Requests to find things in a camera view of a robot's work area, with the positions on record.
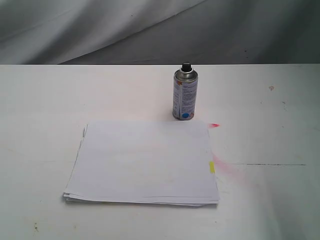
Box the silver spray can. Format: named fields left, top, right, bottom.
left=172, top=62, right=198, bottom=121

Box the white paper stack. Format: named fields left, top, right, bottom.
left=63, top=120, right=220, bottom=206

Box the yellow tape strip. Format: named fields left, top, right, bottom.
left=209, top=161, right=215, bottom=174

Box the grey backdrop cloth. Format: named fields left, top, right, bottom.
left=0, top=0, right=320, bottom=65

